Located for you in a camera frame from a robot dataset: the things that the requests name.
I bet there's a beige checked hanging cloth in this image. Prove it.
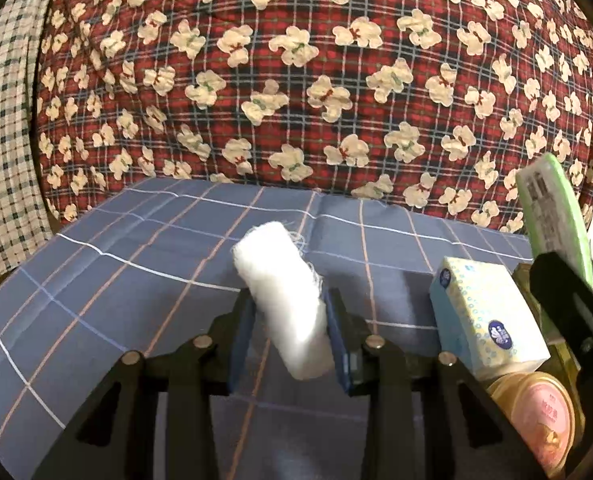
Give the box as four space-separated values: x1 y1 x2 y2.
0 0 57 286

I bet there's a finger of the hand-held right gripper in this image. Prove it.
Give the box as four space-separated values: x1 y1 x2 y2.
529 251 593 376

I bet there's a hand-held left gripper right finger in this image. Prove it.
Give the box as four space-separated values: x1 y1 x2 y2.
324 287 547 480

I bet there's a white gauze roll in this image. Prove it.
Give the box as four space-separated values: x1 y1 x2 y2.
232 221 335 381

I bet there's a blue plaid bed sheet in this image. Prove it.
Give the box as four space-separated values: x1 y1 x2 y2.
0 177 535 480

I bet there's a red plaid bear-print blanket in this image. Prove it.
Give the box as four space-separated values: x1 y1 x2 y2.
36 0 593 233

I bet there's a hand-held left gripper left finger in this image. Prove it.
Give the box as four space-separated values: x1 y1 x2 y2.
31 290 257 480

